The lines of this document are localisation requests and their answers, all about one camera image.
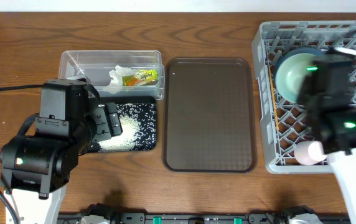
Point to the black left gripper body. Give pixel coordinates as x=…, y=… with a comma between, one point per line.
x=100, y=125

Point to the white rice pile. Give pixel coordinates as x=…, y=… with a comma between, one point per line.
x=125, y=133

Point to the white tissue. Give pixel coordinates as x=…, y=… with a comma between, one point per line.
x=116, y=78

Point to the yellow green snack wrapper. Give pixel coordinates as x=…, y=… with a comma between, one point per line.
x=141, y=77

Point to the wooden chopstick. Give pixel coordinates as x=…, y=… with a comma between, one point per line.
x=273, y=99

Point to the pale green bowl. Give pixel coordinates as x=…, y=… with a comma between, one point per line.
x=291, y=73

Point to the pink white cup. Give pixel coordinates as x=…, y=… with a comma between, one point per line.
x=309, y=153

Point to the dark blue plate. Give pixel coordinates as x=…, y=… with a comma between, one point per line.
x=301, y=50

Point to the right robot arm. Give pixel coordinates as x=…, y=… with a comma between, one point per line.
x=326, y=95

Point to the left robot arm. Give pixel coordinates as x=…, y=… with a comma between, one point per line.
x=36, y=163

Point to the grey dishwasher rack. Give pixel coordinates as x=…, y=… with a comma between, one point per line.
x=271, y=41

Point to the black plastic bin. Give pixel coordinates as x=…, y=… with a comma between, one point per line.
x=143, y=124

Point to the clear plastic bin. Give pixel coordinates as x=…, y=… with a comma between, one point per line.
x=96, y=64

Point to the dark brown serving tray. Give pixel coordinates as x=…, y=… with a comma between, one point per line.
x=209, y=119

